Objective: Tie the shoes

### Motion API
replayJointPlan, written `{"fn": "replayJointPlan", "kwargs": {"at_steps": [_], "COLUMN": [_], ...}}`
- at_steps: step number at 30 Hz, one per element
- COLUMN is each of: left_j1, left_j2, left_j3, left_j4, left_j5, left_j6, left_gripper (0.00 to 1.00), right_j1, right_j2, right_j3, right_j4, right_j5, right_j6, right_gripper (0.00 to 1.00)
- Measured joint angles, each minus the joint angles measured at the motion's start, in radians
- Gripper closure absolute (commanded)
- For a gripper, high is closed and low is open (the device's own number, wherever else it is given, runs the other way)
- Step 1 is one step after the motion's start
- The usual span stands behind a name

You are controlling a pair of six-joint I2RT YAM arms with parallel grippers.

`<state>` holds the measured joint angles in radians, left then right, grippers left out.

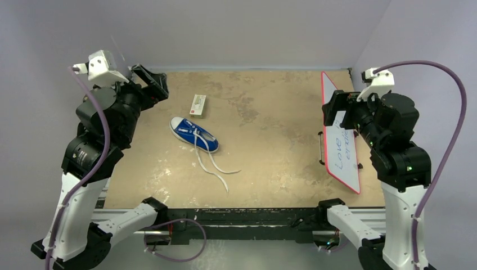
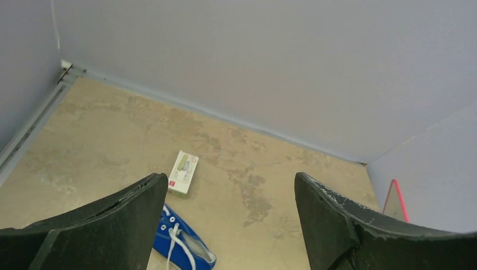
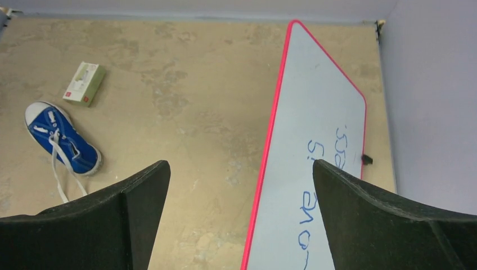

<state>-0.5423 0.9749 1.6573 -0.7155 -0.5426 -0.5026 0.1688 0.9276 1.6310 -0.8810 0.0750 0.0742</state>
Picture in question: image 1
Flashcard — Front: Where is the white shoelace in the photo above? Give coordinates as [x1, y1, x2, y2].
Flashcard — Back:
[193, 145, 241, 194]

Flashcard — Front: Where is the blue canvas sneaker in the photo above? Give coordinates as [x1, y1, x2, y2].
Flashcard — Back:
[169, 116, 219, 153]

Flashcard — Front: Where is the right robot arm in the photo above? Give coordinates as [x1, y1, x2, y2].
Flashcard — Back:
[316, 90, 431, 269]

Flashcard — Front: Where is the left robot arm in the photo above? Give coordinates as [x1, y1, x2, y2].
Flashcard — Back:
[31, 61, 169, 269]

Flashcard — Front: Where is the red framed whiteboard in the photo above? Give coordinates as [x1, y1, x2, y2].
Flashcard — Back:
[321, 71, 362, 195]

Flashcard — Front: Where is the small white cardboard box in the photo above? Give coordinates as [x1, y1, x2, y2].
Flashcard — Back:
[189, 94, 206, 118]

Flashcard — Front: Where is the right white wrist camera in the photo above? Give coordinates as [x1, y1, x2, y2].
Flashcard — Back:
[357, 67, 395, 101]

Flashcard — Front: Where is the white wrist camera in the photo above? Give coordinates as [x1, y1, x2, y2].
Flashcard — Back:
[73, 50, 129, 87]
[357, 67, 395, 101]

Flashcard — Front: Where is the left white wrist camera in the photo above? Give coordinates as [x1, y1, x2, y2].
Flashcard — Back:
[73, 50, 129, 87]

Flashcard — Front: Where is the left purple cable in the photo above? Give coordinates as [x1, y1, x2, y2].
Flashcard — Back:
[44, 66, 208, 270]

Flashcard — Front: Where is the purple cable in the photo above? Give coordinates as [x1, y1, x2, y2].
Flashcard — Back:
[44, 66, 208, 270]
[318, 60, 467, 270]

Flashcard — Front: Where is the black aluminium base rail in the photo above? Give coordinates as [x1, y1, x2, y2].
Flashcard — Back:
[87, 197, 385, 250]

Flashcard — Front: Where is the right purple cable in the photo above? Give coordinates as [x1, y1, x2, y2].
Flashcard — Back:
[318, 60, 467, 270]

